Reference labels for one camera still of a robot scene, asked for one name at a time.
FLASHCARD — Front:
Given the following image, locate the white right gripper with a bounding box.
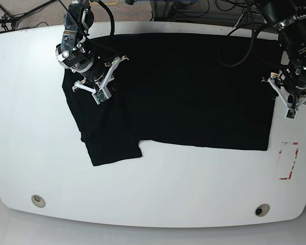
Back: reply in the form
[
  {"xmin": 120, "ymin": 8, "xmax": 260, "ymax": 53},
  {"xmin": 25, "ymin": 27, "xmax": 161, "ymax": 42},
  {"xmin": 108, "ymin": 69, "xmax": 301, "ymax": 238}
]
[{"xmin": 72, "ymin": 55, "xmax": 129, "ymax": 94}]

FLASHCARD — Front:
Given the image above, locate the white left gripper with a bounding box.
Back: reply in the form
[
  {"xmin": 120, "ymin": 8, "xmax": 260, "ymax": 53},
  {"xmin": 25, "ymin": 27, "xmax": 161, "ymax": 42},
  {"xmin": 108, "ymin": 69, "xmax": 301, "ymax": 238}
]
[{"xmin": 262, "ymin": 72, "xmax": 306, "ymax": 111}]

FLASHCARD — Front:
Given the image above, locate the black T-shirt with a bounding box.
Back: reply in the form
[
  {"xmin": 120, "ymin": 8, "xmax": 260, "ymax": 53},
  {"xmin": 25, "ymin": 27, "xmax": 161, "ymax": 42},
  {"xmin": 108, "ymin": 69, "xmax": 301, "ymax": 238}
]
[{"xmin": 62, "ymin": 33, "xmax": 283, "ymax": 166}]

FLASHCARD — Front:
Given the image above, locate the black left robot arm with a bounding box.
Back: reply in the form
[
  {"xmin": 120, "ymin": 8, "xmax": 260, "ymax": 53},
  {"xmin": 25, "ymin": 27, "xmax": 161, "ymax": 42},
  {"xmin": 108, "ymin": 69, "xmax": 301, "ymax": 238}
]
[{"xmin": 221, "ymin": 1, "xmax": 306, "ymax": 118}]

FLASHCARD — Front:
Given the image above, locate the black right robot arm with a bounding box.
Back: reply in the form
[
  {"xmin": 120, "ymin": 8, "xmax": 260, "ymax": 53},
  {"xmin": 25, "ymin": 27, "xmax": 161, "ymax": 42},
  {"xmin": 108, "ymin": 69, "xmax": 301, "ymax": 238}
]
[{"xmin": 56, "ymin": 1, "xmax": 128, "ymax": 104}]

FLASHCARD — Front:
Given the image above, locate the red tape rectangle marker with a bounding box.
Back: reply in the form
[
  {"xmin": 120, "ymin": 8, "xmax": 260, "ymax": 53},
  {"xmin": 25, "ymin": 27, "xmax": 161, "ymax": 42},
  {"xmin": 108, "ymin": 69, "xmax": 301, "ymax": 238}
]
[{"xmin": 276, "ymin": 142, "xmax": 299, "ymax": 180}]

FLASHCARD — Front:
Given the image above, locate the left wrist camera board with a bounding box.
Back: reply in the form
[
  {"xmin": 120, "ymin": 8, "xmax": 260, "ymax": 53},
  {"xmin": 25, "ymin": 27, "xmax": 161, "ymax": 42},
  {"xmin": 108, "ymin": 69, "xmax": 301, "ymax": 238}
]
[{"xmin": 285, "ymin": 108, "xmax": 299, "ymax": 120}]

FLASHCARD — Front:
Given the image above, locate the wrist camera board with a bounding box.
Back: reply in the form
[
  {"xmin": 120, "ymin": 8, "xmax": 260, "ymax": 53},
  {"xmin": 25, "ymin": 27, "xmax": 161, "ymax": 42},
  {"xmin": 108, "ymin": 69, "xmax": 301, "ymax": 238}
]
[
  {"xmin": 92, "ymin": 88, "xmax": 111, "ymax": 105},
  {"xmin": 285, "ymin": 108, "xmax": 299, "ymax": 120}
]

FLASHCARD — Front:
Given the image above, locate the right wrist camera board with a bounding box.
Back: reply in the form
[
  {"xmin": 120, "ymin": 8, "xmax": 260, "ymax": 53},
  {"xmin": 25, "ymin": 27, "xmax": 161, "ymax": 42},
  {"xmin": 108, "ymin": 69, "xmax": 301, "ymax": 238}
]
[{"xmin": 92, "ymin": 88, "xmax": 111, "ymax": 105}]

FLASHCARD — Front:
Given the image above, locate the yellow cable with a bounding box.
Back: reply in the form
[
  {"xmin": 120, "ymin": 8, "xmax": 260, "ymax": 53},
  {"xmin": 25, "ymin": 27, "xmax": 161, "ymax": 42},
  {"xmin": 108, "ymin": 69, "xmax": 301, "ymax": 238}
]
[{"xmin": 90, "ymin": 0, "xmax": 120, "ymax": 6}]

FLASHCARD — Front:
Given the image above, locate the right table cable grommet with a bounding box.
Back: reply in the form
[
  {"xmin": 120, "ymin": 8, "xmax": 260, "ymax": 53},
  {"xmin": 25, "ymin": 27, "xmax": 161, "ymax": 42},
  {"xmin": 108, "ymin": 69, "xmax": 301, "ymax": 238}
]
[{"xmin": 254, "ymin": 204, "xmax": 270, "ymax": 217}]

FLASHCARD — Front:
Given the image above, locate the table cable grommet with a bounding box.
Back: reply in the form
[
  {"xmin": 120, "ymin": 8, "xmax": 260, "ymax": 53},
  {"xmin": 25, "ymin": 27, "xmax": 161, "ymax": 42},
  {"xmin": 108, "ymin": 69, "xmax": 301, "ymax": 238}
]
[
  {"xmin": 254, "ymin": 204, "xmax": 270, "ymax": 217},
  {"xmin": 31, "ymin": 195, "xmax": 46, "ymax": 208}
]

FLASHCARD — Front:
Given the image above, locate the left table cable grommet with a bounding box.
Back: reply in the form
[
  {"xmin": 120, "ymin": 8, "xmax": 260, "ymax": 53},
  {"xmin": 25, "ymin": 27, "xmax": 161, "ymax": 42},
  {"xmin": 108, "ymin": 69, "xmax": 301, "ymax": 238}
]
[{"xmin": 31, "ymin": 195, "xmax": 46, "ymax": 208}]

